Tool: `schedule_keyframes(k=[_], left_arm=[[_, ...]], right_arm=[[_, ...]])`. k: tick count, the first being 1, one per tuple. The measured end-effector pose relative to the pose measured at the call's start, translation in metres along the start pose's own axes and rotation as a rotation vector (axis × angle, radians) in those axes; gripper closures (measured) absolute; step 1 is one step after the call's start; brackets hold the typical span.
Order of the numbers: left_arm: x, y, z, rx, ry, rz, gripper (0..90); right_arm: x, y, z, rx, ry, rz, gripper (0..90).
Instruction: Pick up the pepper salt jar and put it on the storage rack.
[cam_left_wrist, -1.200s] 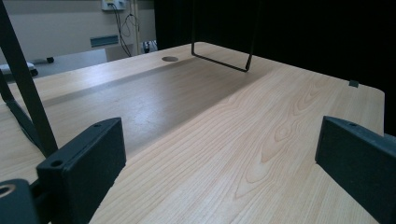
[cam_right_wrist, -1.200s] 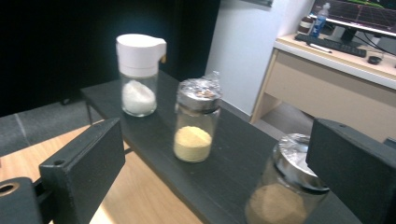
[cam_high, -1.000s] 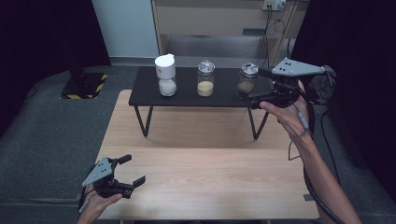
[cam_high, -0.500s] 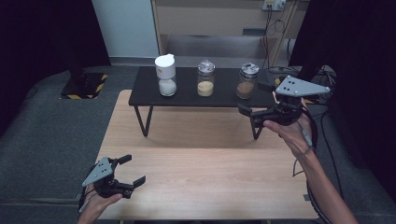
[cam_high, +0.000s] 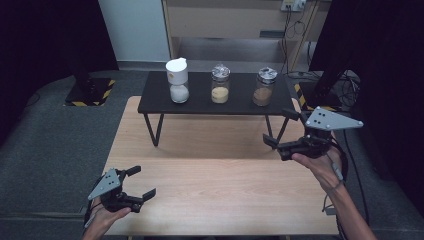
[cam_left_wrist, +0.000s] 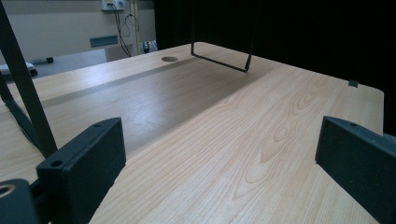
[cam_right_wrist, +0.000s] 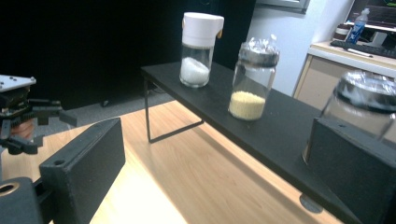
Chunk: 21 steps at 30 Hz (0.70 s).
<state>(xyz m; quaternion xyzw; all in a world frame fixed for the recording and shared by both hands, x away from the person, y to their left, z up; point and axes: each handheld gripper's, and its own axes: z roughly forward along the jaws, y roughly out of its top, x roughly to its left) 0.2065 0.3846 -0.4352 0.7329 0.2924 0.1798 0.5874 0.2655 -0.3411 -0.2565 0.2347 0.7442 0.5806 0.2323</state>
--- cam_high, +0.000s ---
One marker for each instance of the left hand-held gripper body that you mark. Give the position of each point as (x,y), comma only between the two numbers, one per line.
(113,200)

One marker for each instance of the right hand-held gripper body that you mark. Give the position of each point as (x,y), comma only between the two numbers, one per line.
(316,145)

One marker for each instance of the silver-lidded jar of brown powder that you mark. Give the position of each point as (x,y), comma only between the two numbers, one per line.
(264,90)

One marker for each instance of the silver-lidded jar of yellow powder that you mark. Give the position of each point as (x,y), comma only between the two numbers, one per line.
(220,88)

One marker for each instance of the black shelf with metal legs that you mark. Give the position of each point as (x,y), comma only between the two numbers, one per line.
(200,106)

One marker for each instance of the white-lidded glass salt jar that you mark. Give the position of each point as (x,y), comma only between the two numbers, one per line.
(178,81)

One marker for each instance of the person's left hand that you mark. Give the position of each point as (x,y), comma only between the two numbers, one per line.
(105,218)

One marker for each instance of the person's right hand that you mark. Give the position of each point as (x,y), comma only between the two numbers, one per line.
(325,170)

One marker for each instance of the black stand with striped base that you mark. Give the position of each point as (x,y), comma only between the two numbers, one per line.
(320,98)
(88,93)

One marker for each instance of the dark curtain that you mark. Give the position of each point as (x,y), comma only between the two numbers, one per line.
(40,43)
(390,66)

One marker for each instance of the white power strip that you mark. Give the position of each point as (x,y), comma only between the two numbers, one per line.
(293,5)

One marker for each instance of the wooden cabinet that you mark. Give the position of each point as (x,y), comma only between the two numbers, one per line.
(226,20)

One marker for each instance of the white panel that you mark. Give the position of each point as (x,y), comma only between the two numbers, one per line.
(136,30)

